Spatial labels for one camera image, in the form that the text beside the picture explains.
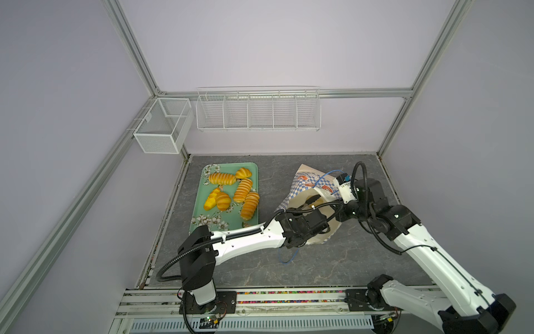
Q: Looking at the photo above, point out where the checkered paper bag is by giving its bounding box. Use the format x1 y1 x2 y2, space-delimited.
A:
278 164 344 264

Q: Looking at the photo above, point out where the ridged fake bread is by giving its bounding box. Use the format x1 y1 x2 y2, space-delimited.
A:
233 178 253 203
240 191 260 221

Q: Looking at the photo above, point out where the round fake bread roll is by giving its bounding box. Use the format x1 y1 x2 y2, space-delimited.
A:
216 191 232 212

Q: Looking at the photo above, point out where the oval fake bread roll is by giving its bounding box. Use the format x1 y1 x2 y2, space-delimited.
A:
203 187 221 211

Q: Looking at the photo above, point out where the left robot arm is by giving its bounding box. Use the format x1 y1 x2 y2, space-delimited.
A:
155 200 344 306

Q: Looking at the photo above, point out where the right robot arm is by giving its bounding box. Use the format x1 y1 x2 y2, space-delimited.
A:
335 161 517 333

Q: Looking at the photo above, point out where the green floral tray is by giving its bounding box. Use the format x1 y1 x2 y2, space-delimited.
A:
189 162 259 232

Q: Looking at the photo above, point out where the small white mesh basket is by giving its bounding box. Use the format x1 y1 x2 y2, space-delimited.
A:
134 97 194 154

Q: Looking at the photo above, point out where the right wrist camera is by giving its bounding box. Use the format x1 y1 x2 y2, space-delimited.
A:
334 173 357 204

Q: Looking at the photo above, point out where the long white wire basket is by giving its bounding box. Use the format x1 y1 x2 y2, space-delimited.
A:
196 86 322 132

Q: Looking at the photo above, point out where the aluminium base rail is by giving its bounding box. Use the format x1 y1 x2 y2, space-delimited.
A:
108 285 456 334

